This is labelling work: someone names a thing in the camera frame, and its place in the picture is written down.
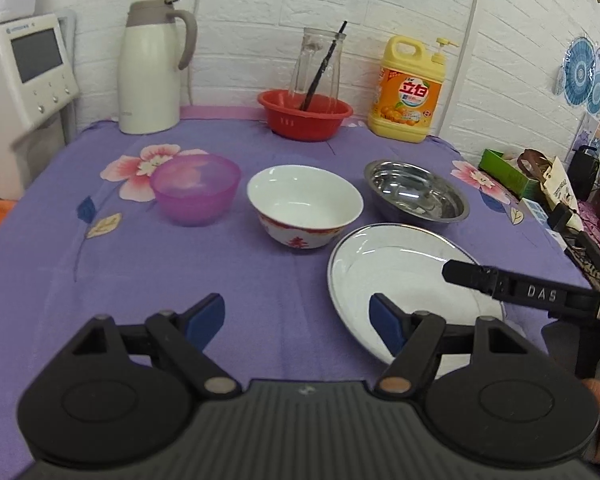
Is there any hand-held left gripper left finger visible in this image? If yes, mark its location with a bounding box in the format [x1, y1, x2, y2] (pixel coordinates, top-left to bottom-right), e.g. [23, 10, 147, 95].
[72, 293, 243, 396]

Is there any small blue white box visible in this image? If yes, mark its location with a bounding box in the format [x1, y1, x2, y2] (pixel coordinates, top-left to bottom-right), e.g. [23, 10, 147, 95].
[522, 197, 551, 229]

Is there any yellow detergent pump bottle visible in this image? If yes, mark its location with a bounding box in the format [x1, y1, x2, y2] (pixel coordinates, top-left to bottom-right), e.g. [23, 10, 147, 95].
[367, 35, 460, 144]

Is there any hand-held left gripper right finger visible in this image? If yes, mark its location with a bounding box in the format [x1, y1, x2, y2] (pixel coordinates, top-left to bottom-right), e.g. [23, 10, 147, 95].
[369, 292, 526, 396]

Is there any green box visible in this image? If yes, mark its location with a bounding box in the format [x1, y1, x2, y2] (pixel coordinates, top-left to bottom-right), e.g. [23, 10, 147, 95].
[478, 148, 544, 201]

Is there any clear glass pitcher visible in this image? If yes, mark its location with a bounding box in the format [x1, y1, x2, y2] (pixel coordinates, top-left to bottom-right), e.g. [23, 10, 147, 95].
[288, 27, 348, 111]

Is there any white ceramic bowl red pattern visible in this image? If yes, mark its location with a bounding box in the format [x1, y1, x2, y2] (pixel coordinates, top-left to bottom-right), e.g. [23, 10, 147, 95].
[246, 164, 365, 250]

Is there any blue patterned wall decoration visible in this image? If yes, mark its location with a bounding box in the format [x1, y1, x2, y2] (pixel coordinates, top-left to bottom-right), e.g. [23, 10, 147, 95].
[552, 35, 600, 117]

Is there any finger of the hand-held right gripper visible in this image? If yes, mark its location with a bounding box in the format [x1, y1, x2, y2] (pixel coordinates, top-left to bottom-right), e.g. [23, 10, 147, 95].
[442, 258, 600, 311]

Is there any stainless steel bowl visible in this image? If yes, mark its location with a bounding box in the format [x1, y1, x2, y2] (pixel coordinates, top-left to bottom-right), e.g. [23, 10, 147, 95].
[363, 159, 471, 225]

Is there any white thermos jug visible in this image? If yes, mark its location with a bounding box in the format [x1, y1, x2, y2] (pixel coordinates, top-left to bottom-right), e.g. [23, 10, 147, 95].
[118, 0, 199, 135]

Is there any red plastic basin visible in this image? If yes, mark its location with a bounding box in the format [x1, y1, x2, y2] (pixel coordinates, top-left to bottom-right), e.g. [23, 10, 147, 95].
[257, 89, 355, 143]

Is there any white wall cable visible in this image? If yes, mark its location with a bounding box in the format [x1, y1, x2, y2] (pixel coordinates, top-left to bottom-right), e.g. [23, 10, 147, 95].
[186, 0, 204, 107]

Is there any white enamel plate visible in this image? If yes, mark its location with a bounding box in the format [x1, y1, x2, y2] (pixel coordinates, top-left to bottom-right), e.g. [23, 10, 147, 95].
[327, 223, 509, 380]

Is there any purple plastic bowl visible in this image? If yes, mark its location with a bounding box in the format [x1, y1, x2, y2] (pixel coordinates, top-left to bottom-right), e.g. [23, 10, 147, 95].
[149, 154, 242, 227]

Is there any black stick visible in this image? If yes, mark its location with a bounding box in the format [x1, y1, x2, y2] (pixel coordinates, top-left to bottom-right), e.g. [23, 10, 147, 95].
[299, 20, 349, 111]

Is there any purple floral tablecloth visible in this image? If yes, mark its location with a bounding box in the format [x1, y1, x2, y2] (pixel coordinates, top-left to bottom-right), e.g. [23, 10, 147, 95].
[0, 105, 599, 467]

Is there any white appliance with screen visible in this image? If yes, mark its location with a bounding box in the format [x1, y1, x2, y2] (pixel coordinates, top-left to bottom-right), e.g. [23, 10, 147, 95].
[0, 12, 81, 202]

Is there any brown bag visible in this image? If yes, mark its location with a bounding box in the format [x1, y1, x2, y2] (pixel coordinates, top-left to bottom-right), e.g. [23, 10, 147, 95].
[517, 148, 557, 182]

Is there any white wall pipe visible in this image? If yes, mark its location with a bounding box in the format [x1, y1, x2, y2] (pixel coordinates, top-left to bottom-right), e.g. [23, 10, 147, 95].
[439, 0, 486, 137]

